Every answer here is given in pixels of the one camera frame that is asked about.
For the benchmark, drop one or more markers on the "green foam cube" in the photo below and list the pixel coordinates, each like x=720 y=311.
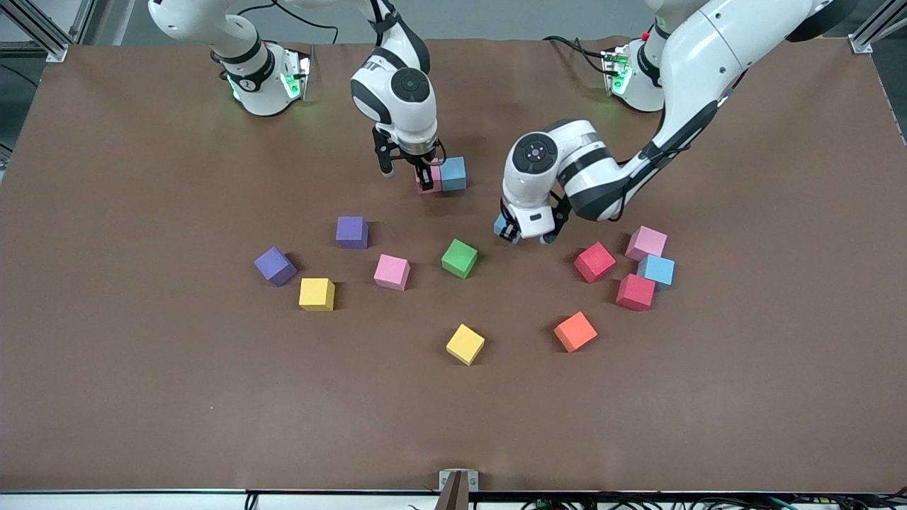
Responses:
x=459 y=256

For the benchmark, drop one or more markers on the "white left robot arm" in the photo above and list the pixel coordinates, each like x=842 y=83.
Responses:
x=708 y=64

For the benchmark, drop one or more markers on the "pink foam cube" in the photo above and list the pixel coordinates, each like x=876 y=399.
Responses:
x=645 y=242
x=436 y=185
x=392 y=270

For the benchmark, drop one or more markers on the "large table mat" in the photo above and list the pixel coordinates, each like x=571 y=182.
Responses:
x=142 y=354

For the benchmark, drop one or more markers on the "orange foam cube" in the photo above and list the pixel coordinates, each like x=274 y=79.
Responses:
x=575 y=330

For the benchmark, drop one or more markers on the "grey metal bracket plate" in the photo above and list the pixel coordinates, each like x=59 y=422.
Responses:
x=473 y=482

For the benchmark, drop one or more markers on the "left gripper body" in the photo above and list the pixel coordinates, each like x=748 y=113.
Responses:
x=505 y=212

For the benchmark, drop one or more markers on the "aluminium frame profile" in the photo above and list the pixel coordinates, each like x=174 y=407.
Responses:
x=861 y=44
x=85 y=14
x=57 y=51

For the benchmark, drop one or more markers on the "yellow foam cube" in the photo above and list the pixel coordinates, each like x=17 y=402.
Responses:
x=316 y=292
x=465 y=343

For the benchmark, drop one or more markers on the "red foam cube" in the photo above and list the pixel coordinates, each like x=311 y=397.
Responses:
x=594 y=261
x=635 y=290

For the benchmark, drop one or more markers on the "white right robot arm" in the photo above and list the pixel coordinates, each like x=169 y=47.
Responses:
x=418 y=124

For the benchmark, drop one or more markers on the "purple foam cube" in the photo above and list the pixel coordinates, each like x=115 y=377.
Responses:
x=351 y=230
x=273 y=264

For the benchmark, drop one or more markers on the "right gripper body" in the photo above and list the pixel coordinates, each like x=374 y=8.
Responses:
x=422 y=160

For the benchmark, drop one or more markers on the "blue foam cube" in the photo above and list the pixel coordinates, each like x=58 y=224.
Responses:
x=501 y=228
x=454 y=173
x=660 y=269

